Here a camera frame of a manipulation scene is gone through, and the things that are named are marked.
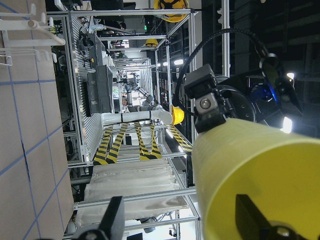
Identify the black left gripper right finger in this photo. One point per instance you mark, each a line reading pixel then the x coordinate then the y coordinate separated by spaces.
pixel 250 222

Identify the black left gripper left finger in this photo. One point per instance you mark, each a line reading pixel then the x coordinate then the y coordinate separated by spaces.
pixel 112 224

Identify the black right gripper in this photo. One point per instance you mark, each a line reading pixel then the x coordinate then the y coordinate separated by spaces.
pixel 224 102

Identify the yellow plastic cup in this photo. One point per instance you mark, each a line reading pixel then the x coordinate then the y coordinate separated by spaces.
pixel 279 171

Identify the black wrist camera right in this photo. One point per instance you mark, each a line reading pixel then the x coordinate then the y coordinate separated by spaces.
pixel 200 82

